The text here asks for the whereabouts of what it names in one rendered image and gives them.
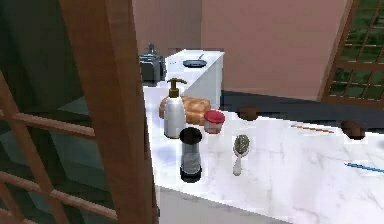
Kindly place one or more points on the brown bread loaf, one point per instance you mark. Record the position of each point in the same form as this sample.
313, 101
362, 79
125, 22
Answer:
196, 108

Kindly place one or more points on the white soap dispenser bottle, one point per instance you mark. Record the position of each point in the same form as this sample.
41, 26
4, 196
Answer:
174, 113

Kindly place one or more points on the red lidded jar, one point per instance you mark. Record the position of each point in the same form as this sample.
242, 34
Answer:
213, 121

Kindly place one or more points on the white stove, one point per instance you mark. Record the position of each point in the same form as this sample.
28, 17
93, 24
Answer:
203, 75

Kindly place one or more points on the black pepper grinder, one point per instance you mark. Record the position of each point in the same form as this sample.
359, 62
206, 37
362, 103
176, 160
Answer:
190, 155

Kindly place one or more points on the black frying pan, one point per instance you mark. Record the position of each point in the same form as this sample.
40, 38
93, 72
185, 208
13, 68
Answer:
194, 62

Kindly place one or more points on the brown potato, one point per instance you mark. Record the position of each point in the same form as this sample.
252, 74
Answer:
352, 129
248, 113

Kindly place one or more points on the dark grey toaster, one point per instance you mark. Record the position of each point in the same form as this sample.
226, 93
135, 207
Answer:
151, 68

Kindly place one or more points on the silver spoon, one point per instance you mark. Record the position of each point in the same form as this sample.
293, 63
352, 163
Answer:
240, 150

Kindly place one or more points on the brown framed window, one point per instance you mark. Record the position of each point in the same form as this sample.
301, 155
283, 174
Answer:
103, 100

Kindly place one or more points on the white marble counter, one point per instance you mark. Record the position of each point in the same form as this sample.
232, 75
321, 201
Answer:
266, 166

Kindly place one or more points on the brown pencil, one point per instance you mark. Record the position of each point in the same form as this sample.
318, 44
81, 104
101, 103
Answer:
311, 129

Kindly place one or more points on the brown lattice window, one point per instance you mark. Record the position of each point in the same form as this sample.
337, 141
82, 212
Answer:
360, 56

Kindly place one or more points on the blue pen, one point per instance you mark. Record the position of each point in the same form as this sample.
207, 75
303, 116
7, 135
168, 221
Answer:
365, 167

